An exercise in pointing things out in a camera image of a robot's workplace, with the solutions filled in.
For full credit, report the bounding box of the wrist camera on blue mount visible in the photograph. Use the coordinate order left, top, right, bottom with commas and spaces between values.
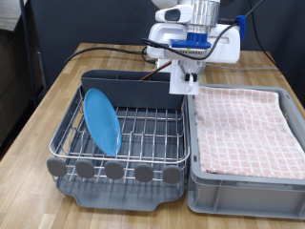
169, 32, 213, 58

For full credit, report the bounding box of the black metal stand pole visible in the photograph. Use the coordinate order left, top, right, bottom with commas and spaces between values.
18, 0, 40, 108

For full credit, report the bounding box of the thick black table cable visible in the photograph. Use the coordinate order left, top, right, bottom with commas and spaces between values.
64, 43, 156, 65

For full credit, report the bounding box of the grey plastic drain tray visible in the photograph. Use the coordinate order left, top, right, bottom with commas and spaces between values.
47, 85, 191, 212

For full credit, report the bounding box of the dark grey cutlery holder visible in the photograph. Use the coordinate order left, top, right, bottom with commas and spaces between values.
80, 69, 186, 111

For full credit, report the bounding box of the grey plastic crate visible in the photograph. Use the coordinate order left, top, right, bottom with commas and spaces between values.
185, 83, 305, 220

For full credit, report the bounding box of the grey shelf board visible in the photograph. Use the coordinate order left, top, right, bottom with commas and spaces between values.
0, 0, 24, 32

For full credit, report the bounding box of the blue plastic plate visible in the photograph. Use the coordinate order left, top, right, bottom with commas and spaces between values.
83, 88, 123, 157

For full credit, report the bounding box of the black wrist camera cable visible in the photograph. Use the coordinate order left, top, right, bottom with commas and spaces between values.
139, 0, 266, 62

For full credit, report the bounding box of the grey table cable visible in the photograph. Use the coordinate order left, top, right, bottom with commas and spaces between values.
206, 62, 280, 72

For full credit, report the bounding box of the white plastic mug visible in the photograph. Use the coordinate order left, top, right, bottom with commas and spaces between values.
168, 60, 207, 96

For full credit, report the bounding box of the blue cable clip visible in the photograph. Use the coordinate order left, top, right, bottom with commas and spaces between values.
235, 14, 248, 41

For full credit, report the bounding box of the pink checked towel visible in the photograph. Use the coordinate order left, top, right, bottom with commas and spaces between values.
192, 85, 305, 180

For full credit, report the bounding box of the thin black background cable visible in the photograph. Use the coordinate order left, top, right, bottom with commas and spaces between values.
250, 0, 277, 65

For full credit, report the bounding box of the metal wire dish rack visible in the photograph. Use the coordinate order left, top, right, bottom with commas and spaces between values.
46, 85, 191, 187

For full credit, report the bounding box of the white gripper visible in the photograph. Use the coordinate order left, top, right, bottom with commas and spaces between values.
146, 22, 241, 83

